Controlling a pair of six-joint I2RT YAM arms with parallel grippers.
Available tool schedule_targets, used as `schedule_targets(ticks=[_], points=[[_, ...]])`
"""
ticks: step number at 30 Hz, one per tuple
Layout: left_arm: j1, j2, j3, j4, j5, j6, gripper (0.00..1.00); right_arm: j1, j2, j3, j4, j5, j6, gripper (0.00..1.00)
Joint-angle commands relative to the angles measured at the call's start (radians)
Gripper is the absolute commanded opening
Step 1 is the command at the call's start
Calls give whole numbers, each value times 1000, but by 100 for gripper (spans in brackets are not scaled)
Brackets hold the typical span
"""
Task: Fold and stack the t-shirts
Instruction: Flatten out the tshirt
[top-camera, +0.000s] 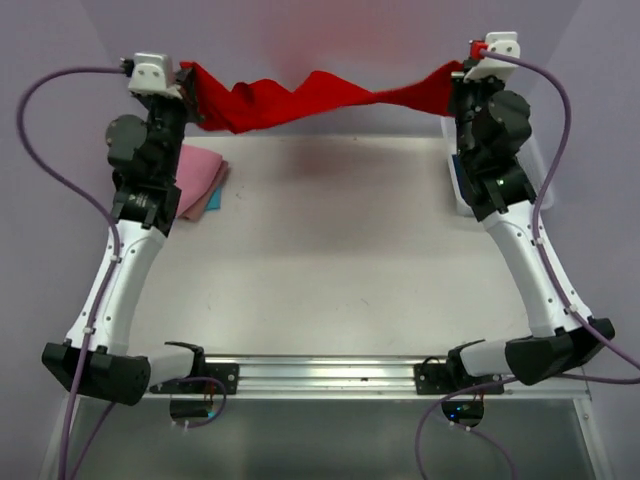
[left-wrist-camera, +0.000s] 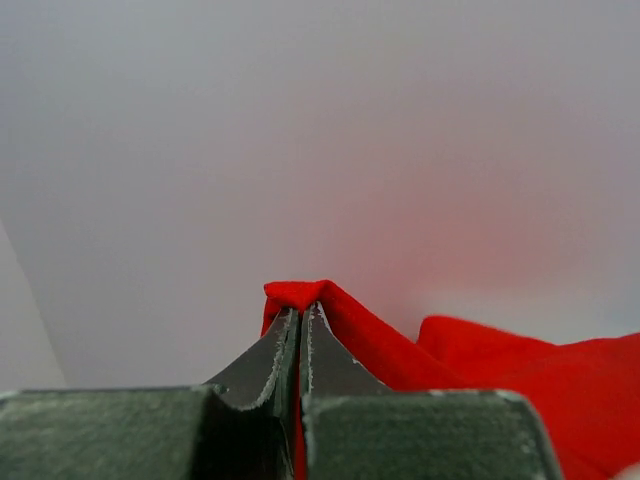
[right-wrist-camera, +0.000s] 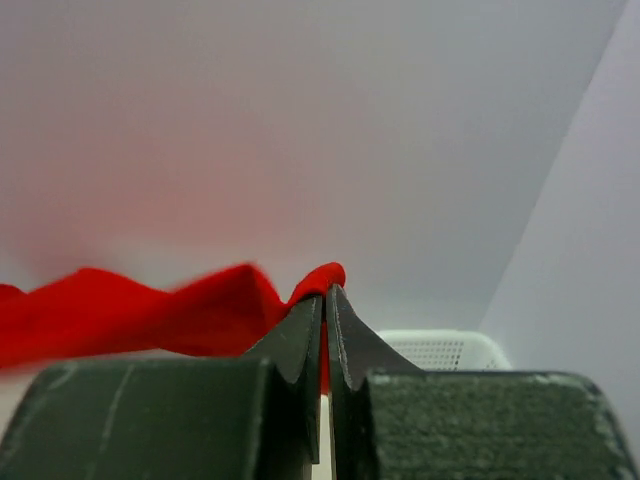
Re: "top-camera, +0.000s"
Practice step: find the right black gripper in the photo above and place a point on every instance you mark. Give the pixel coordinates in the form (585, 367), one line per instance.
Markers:
(458, 93)

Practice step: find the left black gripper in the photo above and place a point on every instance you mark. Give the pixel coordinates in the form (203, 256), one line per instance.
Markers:
(185, 92)

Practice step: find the red t shirt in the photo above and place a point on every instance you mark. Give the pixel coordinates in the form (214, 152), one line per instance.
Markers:
(265, 103)

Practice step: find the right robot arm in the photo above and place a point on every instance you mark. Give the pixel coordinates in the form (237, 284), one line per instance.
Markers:
(492, 123)

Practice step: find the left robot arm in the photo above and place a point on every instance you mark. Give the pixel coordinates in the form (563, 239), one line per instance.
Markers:
(93, 360)

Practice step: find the pink folded t shirt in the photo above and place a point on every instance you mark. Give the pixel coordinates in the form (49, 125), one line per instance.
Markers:
(197, 168)

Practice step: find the blue t shirt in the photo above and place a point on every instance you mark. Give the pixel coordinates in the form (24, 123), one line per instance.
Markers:
(458, 174)

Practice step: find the teal folded t shirt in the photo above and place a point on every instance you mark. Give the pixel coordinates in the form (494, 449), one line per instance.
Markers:
(214, 202)

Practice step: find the white plastic basket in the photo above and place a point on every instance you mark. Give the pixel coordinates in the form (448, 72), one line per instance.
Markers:
(530, 158)

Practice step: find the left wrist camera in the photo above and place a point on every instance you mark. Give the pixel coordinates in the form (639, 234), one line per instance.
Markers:
(151, 74)

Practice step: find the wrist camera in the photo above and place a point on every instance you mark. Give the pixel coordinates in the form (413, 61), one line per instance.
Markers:
(485, 57)
(151, 74)

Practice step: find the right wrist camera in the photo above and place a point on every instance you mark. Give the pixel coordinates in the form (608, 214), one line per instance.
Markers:
(485, 57)

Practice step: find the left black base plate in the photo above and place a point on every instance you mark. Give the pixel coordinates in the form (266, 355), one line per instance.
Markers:
(227, 374)

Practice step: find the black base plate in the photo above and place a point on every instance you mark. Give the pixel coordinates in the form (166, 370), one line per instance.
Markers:
(227, 374)
(440, 376)

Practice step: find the aluminium mounting rail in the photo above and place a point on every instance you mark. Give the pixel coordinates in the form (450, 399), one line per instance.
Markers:
(291, 377)

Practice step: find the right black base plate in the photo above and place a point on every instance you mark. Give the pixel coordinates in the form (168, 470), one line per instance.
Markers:
(440, 376)

